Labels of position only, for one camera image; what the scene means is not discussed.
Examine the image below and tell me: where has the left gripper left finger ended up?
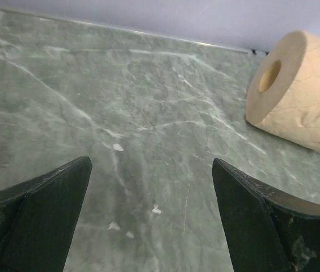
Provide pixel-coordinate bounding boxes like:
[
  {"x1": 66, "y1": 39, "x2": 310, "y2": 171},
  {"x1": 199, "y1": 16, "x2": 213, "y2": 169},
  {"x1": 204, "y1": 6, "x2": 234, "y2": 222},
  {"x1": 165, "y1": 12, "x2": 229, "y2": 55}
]
[{"x1": 0, "y1": 156, "x2": 92, "y2": 272}]

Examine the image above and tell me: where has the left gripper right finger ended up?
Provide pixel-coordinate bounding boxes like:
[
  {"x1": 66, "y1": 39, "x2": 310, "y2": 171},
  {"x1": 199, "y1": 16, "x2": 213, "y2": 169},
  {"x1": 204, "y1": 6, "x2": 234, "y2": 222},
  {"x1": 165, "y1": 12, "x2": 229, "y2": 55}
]
[{"x1": 212, "y1": 159, "x2": 320, "y2": 272}]

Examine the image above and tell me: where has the brown roll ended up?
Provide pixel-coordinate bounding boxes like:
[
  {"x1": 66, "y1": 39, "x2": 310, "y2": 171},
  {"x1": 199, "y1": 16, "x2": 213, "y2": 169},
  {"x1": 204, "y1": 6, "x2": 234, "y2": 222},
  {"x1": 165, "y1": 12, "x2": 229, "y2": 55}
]
[{"x1": 245, "y1": 31, "x2": 320, "y2": 152}]

